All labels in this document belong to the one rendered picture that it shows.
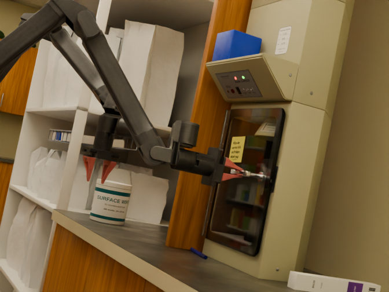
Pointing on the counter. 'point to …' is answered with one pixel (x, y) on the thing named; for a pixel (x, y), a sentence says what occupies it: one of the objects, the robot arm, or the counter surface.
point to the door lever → (247, 174)
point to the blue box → (235, 45)
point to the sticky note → (237, 149)
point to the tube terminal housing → (295, 130)
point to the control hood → (260, 76)
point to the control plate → (226, 79)
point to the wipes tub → (110, 202)
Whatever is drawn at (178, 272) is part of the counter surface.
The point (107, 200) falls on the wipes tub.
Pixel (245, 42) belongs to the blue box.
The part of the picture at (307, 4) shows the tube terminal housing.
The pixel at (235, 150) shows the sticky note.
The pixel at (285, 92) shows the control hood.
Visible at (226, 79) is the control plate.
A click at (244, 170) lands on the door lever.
